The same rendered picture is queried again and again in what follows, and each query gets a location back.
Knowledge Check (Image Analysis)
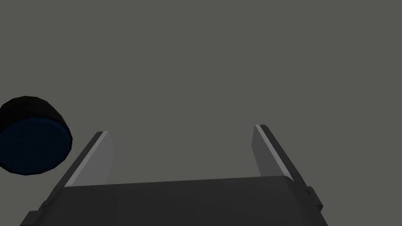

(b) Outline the black and blue round knob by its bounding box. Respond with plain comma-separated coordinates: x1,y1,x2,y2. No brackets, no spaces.
0,96,73,176

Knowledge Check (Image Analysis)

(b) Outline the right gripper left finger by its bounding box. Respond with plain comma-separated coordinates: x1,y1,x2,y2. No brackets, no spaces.
54,131,114,192

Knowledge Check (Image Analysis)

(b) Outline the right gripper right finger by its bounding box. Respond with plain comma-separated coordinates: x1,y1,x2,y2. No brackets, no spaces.
251,124,310,189

